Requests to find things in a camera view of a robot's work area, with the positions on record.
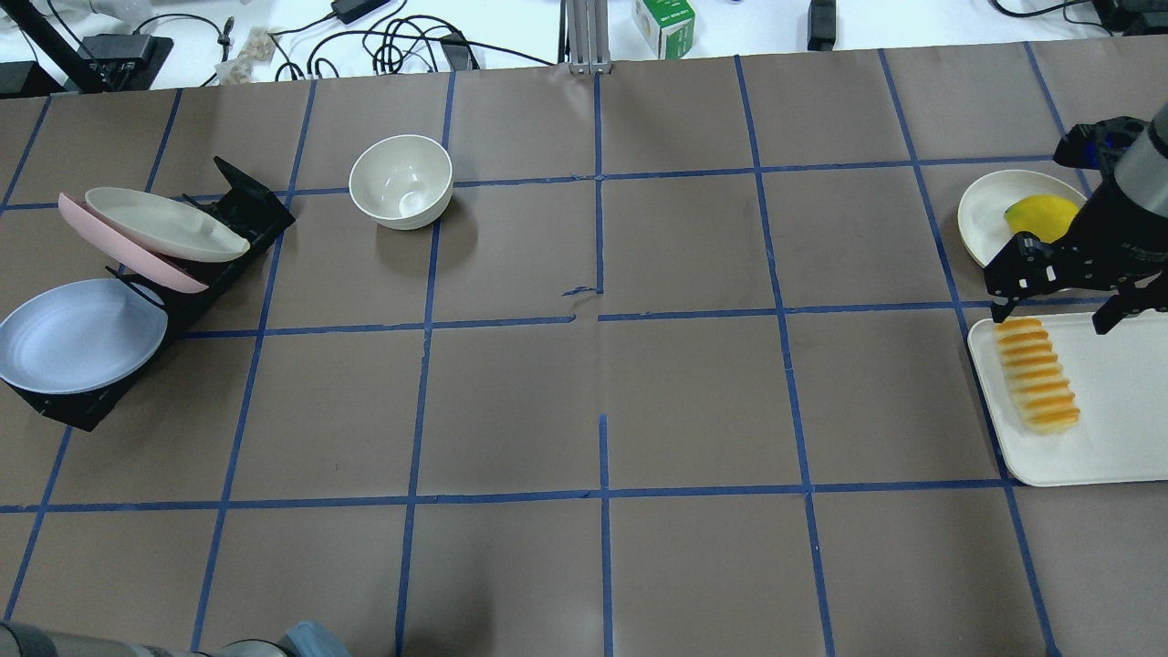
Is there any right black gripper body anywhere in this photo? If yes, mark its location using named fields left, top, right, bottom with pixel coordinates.
left=983, top=117, right=1167, bottom=312

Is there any blue plate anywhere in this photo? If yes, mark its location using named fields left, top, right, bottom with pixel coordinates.
left=1, top=278, right=171, bottom=395

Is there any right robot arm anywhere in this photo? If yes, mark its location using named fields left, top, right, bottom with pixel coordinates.
left=983, top=108, right=1167, bottom=334

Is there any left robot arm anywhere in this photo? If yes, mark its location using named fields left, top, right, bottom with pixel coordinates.
left=1, top=620, right=353, bottom=656

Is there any cream plate with lemon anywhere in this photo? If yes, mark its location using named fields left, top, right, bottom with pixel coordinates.
left=958, top=168, right=1086, bottom=267

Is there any pink plate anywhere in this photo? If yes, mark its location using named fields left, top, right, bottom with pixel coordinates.
left=57, top=193, right=209, bottom=293

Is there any cream plate in rack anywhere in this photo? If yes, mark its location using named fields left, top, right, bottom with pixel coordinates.
left=84, top=187, right=251, bottom=263

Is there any white rectangular tray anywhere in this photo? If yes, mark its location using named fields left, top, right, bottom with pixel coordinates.
left=966, top=313, right=1167, bottom=486

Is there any yellow lemon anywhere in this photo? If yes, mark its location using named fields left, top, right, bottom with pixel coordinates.
left=1004, top=194, right=1079, bottom=243

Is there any green white carton box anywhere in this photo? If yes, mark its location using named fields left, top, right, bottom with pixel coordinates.
left=631, top=1, right=696, bottom=58

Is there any white bowl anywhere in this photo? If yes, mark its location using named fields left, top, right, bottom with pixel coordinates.
left=348, top=134, right=454, bottom=230

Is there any black power adapter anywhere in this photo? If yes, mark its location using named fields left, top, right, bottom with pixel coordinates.
left=331, top=0, right=391, bottom=25

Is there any black dish rack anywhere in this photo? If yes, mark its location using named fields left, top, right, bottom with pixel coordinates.
left=4, top=158, right=296, bottom=430

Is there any aluminium frame post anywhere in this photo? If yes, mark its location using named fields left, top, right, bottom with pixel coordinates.
left=558, top=0, right=610, bottom=75

